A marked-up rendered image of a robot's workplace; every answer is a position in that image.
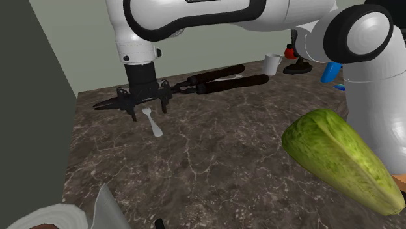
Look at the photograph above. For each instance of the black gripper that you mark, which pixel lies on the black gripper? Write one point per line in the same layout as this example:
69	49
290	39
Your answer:
141	81

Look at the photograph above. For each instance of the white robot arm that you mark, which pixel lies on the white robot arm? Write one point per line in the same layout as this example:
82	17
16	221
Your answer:
374	104

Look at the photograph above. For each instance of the white plastic spoon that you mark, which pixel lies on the white plastic spoon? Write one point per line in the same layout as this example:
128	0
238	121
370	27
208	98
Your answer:
154	127

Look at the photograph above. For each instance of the grey metal blade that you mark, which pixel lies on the grey metal blade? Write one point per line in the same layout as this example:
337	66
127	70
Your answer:
108	212

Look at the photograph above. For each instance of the small black object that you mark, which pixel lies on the small black object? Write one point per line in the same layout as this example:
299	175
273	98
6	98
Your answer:
159	224

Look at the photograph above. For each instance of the white mug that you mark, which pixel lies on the white mug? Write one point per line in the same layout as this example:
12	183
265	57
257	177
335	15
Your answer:
270	65

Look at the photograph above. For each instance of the black stand with red ball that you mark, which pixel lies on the black stand with red ball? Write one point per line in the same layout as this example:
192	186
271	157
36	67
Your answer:
297	68

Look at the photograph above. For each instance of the blue curved object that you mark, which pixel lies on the blue curved object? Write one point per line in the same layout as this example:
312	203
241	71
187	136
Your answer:
330	73

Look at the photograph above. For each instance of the small blue flat object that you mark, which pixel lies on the small blue flat object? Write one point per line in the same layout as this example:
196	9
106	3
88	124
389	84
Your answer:
339	87

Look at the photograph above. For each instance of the green lettuce head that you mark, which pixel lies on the green lettuce head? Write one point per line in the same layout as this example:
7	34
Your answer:
336	155

